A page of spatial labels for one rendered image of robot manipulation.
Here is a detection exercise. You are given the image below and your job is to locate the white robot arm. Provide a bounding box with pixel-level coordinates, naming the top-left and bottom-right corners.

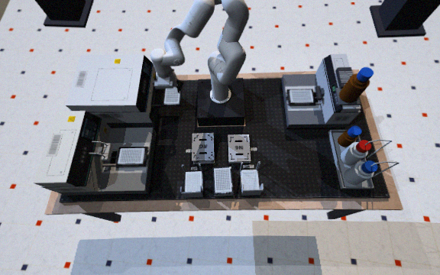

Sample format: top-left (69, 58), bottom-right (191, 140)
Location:
top-left (150, 0), bottom-right (249, 104)

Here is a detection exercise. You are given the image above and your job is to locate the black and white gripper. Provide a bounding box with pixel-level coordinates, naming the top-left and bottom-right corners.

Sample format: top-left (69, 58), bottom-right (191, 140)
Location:
top-left (152, 72), bottom-right (184, 93)

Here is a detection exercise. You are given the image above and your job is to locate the blue bottle cap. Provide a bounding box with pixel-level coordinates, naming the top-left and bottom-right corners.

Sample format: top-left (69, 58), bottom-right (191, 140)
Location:
top-left (348, 125), bottom-right (361, 138)
top-left (357, 67), bottom-right (374, 81)
top-left (362, 160), bottom-right (377, 173)

